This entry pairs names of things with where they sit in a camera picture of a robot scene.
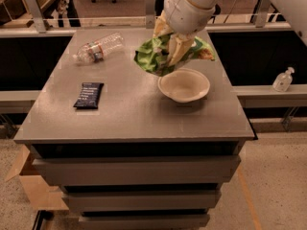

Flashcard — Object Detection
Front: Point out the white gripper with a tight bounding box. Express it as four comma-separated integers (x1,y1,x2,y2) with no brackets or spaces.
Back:
153,0,216,66

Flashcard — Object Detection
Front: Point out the green rice chip bag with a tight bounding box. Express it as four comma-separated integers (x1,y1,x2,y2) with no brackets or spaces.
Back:
134,35,215,77

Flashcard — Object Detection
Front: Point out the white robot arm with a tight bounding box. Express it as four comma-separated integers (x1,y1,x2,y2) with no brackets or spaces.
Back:
153,0,307,63

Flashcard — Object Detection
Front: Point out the white paper bowl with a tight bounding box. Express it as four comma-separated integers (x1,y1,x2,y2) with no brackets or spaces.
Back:
157,68,210,103

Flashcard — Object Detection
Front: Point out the clear plastic water bottle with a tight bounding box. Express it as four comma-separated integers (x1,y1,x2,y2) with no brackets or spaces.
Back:
73,33,124,64

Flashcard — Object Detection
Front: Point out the grey drawer cabinet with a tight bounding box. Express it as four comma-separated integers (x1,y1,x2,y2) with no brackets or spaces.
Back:
15,29,253,230

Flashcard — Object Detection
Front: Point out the dark blue snack bar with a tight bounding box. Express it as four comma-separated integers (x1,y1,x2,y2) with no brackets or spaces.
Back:
74,82,104,109

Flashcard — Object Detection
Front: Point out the hand sanitizer pump bottle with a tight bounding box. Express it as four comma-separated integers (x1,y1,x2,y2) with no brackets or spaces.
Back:
272,67,295,92

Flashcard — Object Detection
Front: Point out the metal railing with posts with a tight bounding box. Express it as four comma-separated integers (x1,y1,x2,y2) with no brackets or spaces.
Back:
0,11,292,38

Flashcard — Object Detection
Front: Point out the cardboard box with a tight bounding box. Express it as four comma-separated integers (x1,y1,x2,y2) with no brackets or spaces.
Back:
5,146,68,211

